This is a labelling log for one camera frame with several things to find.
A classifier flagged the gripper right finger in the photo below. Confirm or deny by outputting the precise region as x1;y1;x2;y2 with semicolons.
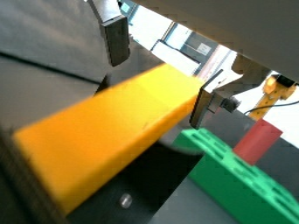
189;54;270;129

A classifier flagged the yellow rectangular block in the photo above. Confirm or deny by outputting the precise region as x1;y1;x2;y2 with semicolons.
13;64;201;214

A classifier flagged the red cylinder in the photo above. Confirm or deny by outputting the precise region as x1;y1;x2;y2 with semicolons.
232;119;282;165

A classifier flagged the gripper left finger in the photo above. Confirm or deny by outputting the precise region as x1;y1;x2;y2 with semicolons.
87;0;129;67

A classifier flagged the green shape sorting board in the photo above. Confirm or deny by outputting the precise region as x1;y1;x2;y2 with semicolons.
172;129;299;224

